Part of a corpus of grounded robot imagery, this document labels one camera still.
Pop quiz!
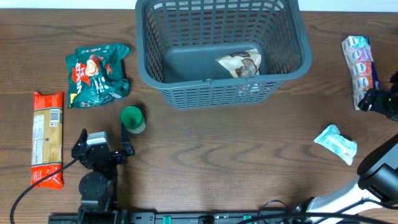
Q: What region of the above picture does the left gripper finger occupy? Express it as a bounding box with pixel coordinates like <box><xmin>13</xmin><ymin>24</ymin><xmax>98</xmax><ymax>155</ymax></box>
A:
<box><xmin>77</xmin><ymin>128</ymin><xmax>88</xmax><ymax>146</ymax></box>
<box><xmin>121</xmin><ymin>123</ymin><xmax>132</xmax><ymax>150</ymax></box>

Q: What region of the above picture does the green lidded jar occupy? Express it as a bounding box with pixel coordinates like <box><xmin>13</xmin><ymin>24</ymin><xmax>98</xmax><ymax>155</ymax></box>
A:
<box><xmin>120</xmin><ymin>106</ymin><xmax>146</xmax><ymax>134</ymax></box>

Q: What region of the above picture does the tissue multipack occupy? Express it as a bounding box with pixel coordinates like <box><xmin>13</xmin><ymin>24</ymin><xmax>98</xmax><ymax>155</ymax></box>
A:
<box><xmin>341</xmin><ymin>35</ymin><xmax>380</xmax><ymax>110</ymax></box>

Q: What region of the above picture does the green coffee mix bag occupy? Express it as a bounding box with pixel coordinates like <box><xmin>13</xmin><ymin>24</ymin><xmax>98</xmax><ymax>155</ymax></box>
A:
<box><xmin>65</xmin><ymin>44</ymin><xmax>130</xmax><ymax>108</ymax></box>

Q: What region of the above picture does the white brown snack bag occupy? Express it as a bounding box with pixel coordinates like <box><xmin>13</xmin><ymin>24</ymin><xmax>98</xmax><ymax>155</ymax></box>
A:
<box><xmin>216</xmin><ymin>49</ymin><xmax>262</xmax><ymax>78</ymax></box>

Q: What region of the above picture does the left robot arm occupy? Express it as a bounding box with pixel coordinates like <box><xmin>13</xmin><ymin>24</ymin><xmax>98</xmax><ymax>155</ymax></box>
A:
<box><xmin>72</xmin><ymin>124</ymin><xmax>135</xmax><ymax>224</ymax></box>

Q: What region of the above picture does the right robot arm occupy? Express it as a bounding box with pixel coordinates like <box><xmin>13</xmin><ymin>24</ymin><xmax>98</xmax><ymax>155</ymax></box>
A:
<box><xmin>295</xmin><ymin>73</ymin><xmax>397</xmax><ymax>215</ymax></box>

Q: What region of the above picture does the red and gold pasta packet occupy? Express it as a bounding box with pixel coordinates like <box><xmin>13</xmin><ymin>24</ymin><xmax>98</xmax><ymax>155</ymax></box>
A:
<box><xmin>30</xmin><ymin>91</ymin><xmax>64</xmax><ymax>189</ymax></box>

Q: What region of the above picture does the light blue wipes packet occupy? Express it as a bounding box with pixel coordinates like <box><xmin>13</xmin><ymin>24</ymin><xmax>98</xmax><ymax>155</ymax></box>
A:
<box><xmin>313</xmin><ymin>124</ymin><xmax>358</xmax><ymax>166</ymax></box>

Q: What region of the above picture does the grey plastic basket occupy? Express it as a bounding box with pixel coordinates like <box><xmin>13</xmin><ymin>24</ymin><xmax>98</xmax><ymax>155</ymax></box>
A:
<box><xmin>135</xmin><ymin>0</ymin><xmax>312</xmax><ymax>109</ymax></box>

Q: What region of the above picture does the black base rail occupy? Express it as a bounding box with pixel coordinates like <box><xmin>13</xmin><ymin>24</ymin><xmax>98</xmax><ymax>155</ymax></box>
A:
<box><xmin>48</xmin><ymin>209</ymin><xmax>287</xmax><ymax>224</ymax></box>

